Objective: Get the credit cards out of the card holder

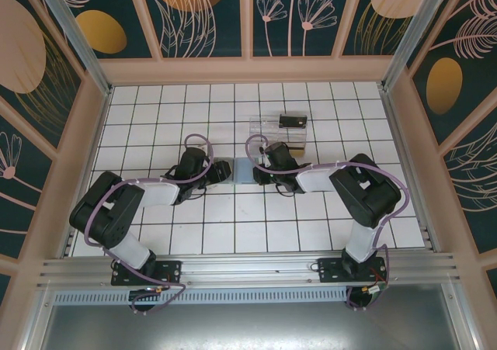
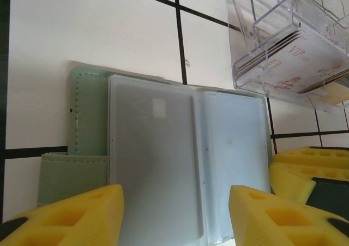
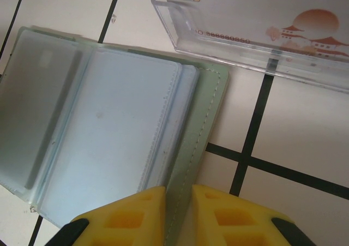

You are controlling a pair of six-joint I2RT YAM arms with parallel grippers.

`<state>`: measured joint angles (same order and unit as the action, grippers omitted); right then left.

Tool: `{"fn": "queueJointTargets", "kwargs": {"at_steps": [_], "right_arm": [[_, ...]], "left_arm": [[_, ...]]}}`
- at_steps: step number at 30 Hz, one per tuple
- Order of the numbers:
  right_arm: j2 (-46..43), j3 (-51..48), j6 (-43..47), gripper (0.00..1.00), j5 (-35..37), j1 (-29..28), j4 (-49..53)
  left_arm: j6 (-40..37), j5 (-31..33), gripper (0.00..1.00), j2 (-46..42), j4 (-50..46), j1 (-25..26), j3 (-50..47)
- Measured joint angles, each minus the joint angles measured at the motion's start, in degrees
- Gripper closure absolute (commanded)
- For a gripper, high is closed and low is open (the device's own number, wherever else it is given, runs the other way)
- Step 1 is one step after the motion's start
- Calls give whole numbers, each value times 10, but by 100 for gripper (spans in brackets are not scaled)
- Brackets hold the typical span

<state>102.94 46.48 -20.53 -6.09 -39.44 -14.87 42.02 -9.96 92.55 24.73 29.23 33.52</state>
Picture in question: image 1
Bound clear acrylic organizer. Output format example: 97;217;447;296
248;113;308;159

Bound black card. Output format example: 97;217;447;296
279;113;308;129

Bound black electronics module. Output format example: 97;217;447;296
346;283;389;311
129;287;164;313

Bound grey metal sheet panel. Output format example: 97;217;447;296
23;283;478;350

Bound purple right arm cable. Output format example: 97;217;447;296
245;133;411;312

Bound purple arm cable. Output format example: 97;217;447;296
83;133;214;316
245;133;411;312

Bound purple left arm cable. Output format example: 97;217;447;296
83;133;214;316

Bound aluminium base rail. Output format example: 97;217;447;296
36;251;461;289

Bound aluminium side rail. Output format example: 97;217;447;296
57;85;114;258
379;81;442;252

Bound grey slotted cable duct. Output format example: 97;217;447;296
53;287;350;307

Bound aluminium frame post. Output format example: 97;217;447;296
380;0;447;92
30;0;113;97

